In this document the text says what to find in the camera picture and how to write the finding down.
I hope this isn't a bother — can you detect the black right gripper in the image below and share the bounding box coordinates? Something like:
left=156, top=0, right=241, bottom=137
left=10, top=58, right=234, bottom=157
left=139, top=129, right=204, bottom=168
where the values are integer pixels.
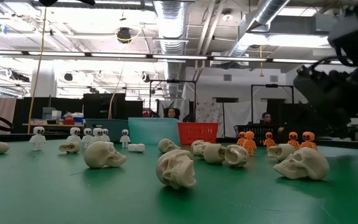
left=293, top=63, right=358, bottom=140

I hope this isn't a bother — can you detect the black ceiling dome device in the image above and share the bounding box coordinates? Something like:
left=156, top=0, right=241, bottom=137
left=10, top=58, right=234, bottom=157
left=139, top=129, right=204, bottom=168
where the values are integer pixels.
left=116, top=27, right=132, bottom=44

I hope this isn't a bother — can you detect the black equipment panel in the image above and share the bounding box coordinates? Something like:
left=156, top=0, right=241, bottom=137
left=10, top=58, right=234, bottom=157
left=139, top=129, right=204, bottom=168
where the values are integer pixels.
left=265, top=98, right=326, bottom=138

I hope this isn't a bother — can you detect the person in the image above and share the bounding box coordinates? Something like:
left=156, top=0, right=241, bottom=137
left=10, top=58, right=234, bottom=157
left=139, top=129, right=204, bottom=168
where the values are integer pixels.
left=259, top=111, right=287, bottom=133
left=163, top=107, right=181, bottom=120

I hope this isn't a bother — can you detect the white round column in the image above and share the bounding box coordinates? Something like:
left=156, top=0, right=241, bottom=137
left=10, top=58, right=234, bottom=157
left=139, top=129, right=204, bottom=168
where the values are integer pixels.
left=31, top=67, right=58, bottom=98

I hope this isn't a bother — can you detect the black plastic basket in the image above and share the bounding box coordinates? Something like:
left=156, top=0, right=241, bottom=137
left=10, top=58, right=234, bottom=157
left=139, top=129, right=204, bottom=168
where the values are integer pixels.
left=233, top=124, right=281, bottom=146

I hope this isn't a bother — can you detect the white hanging sheet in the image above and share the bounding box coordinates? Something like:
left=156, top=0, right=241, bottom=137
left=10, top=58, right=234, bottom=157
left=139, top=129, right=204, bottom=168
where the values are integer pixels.
left=223, top=101, right=269, bottom=138

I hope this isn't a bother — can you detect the black room partition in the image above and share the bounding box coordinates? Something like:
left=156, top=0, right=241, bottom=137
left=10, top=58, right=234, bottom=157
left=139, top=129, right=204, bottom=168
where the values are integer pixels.
left=13, top=92, right=144, bottom=134

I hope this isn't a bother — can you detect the long overhead light bar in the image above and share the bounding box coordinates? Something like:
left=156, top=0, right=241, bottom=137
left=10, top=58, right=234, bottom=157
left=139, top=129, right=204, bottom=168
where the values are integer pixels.
left=0, top=49, right=352, bottom=64

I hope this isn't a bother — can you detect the white storage box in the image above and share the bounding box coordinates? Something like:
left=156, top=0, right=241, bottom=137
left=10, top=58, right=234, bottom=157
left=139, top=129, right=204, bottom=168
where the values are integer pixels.
left=42, top=107, right=62, bottom=121

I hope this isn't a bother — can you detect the wooden workbench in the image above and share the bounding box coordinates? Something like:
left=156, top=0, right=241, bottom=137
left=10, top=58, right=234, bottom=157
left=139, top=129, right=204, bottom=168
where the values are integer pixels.
left=22, top=123, right=86, bottom=129

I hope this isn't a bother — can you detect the grey-blue plastic bin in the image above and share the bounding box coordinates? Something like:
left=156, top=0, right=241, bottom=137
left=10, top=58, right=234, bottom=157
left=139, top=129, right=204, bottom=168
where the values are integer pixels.
left=85, top=118, right=129, bottom=143

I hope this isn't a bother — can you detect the patterned white hanging cloth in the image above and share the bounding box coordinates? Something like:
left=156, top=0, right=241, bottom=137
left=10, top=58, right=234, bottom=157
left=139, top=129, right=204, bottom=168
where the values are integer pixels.
left=196, top=102, right=224, bottom=138

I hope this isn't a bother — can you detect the red plastic basket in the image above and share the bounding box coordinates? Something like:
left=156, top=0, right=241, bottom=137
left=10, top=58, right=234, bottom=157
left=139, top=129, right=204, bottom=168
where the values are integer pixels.
left=177, top=122, right=219, bottom=146

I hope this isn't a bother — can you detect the teal translucent plastic bin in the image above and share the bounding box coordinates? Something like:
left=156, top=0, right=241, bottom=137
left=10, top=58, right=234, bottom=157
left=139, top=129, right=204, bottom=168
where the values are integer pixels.
left=127, top=117, right=181, bottom=146

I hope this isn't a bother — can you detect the black stand frame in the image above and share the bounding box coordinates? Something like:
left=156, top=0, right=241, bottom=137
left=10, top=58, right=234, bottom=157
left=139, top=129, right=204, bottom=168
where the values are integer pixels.
left=149, top=79, right=198, bottom=123
left=250, top=83, right=295, bottom=125

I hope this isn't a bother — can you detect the silver spiral ceiling duct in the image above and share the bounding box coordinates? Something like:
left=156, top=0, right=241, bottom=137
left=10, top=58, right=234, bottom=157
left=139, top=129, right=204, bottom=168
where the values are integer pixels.
left=152, top=0, right=188, bottom=99
left=227, top=0, right=291, bottom=58

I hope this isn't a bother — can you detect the yellow hanging cord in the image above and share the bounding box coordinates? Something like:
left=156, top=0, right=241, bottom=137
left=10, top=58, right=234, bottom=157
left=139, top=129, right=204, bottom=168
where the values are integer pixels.
left=26, top=6, right=48, bottom=134

